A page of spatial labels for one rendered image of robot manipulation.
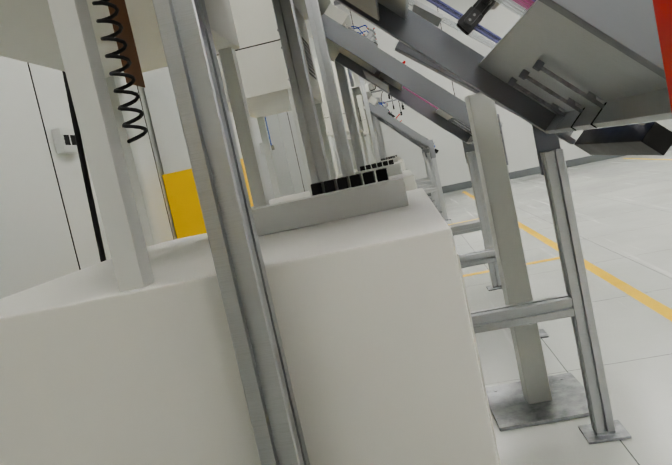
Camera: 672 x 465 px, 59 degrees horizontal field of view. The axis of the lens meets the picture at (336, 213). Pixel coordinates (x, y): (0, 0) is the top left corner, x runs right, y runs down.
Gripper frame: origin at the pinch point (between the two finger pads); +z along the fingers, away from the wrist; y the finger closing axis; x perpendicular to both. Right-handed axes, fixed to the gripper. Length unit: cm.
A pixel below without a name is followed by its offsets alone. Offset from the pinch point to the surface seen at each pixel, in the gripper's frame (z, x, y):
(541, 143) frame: 5.7, 28.6, -14.2
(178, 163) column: 132, -100, -274
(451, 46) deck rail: 4.3, 0.2, -8.2
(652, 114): 4, 26, 45
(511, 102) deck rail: 4.6, 17.3, -8.1
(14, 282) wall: 169, -73, -101
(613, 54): 1.8, 18.3, 43.2
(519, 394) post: 54, 74, -37
